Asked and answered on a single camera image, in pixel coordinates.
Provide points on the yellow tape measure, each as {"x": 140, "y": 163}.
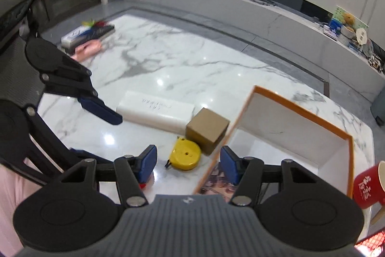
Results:
{"x": 185, "y": 154}

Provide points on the small brown teddy bear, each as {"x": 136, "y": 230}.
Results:
{"x": 349, "y": 19}

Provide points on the printed picture card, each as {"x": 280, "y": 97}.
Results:
{"x": 215, "y": 183}

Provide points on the black remote control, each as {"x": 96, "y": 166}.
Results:
{"x": 100, "y": 30}

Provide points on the pink selfie stick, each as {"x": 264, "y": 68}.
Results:
{"x": 88, "y": 50}

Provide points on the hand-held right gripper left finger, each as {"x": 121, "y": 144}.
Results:
{"x": 147, "y": 161}

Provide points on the white round hand fan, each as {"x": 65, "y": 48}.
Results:
{"x": 361, "y": 34}

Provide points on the person's pink clothing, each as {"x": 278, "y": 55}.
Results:
{"x": 10, "y": 214}

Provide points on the red mug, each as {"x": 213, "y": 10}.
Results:
{"x": 368, "y": 186}

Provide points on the colourful feather toy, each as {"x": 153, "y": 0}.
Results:
{"x": 93, "y": 23}

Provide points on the orange cardboard box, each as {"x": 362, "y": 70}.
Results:
{"x": 288, "y": 139}

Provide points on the white box with blue label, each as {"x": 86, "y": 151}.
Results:
{"x": 73, "y": 37}

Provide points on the long white box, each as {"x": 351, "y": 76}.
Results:
{"x": 155, "y": 111}

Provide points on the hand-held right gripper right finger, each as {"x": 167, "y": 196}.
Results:
{"x": 229, "y": 163}

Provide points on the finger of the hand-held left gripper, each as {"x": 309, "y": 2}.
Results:
{"x": 60, "y": 142}
{"x": 102, "y": 112}

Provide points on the small brown cardboard box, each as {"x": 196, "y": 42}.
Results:
{"x": 207, "y": 130}

